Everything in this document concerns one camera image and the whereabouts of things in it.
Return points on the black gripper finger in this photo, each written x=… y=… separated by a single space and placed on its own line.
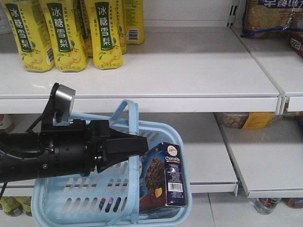
x=101 y=131
x=114 y=151

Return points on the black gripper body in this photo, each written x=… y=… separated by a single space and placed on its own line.
x=76 y=148

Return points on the light blue plastic basket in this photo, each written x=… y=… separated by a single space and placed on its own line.
x=110 y=198

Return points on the blue chocolate cookie box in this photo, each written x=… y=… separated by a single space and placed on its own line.
x=161 y=179

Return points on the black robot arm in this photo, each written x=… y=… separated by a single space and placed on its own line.
x=19 y=153

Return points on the yellow pear drink bottle middle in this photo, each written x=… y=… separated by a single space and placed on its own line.
x=64 y=29

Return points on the yellow pear drink bottle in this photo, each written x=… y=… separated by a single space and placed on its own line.
x=29 y=28
x=107 y=53
x=64 y=29

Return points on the yellow pear drink bottle right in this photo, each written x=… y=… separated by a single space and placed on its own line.
x=107 y=53

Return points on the clear cookie tub yellow label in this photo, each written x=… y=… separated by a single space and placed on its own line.
x=246 y=120

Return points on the white supermarket shelving unit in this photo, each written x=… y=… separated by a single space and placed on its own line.
x=192 y=64

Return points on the yellow pear drink bottle left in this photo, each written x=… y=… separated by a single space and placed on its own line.
x=29 y=28

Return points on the blue cracker bag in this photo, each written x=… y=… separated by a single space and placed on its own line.
x=271 y=18

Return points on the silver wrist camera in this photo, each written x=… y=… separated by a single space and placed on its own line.
x=63 y=100

